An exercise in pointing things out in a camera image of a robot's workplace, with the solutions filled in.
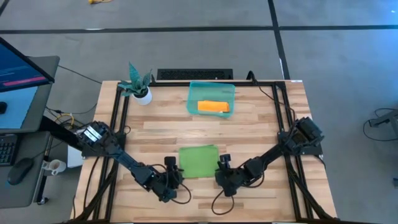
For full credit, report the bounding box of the green microfiber towel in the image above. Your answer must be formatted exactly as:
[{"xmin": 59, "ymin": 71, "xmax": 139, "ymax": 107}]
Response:
[{"xmin": 178, "ymin": 144, "xmax": 220, "ymax": 179}]

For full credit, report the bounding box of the orange microfiber towel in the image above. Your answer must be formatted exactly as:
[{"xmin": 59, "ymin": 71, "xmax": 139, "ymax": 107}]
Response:
[{"xmin": 197, "ymin": 100, "xmax": 231, "ymax": 114}]

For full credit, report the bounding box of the teal plastic basket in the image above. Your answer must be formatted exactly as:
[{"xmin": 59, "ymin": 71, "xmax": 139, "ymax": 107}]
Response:
[{"xmin": 186, "ymin": 80, "xmax": 236, "ymax": 119}]

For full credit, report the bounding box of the white plant pot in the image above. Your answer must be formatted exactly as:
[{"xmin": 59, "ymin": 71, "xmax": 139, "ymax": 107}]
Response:
[{"xmin": 132, "ymin": 86, "xmax": 154, "ymax": 106}]

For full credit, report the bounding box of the white box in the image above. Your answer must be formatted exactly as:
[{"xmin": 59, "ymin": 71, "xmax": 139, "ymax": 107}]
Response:
[{"xmin": 67, "ymin": 145, "xmax": 83, "ymax": 169}]

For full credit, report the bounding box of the green snake plant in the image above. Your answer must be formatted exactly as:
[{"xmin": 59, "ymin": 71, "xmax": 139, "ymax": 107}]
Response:
[{"xmin": 118, "ymin": 61, "xmax": 153, "ymax": 97}]

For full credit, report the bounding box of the black keyboard on table edge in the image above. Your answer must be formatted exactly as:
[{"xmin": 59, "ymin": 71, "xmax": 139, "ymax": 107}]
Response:
[{"xmin": 156, "ymin": 68, "xmax": 234, "ymax": 81}]

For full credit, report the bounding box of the white cup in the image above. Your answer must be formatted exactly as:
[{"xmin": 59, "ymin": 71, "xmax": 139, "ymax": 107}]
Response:
[{"xmin": 41, "ymin": 159, "xmax": 67, "ymax": 176}]

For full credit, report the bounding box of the grey desk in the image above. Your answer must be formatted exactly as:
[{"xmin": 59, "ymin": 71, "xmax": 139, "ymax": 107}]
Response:
[{"xmin": 0, "ymin": 130, "xmax": 53, "ymax": 209}]

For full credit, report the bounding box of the grey stand leg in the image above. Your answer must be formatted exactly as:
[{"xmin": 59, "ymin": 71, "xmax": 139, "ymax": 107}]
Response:
[{"xmin": 369, "ymin": 108, "xmax": 398, "ymax": 138}]

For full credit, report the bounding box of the blue screen computer monitor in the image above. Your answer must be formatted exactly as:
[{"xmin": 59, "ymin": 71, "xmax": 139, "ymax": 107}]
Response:
[{"xmin": 0, "ymin": 37, "xmax": 56, "ymax": 93}]

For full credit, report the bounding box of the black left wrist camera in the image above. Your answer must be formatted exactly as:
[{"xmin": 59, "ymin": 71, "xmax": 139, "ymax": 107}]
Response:
[{"xmin": 164, "ymin": 156, "xmax": 177, "ymax": 170}]

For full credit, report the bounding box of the black cable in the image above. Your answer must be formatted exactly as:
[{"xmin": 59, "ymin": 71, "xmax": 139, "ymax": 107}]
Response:
[
  {"xmin": 211, "ymin": 188, "xmax": 236, "ymax": 216},
  {"xmin": 57, "ymin": 64, "xmax": 103, "ymax": 85},
  {"xmin": 174, "ymin": 182, "xmax": 193, "ymax": 205},
  {"xmin": 363, "ymin": 108, "xmax": 398, "ymax": 142},
  {"xmin": 247, "ymin": 70, "xmax": 297, "ymax": 125}
]

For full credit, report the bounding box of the black aluminium table frame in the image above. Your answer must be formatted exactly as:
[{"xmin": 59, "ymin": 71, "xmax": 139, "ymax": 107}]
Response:
[{"xmin": 73, "ymin": 80, "xmax": 338, "ymax": 224}]

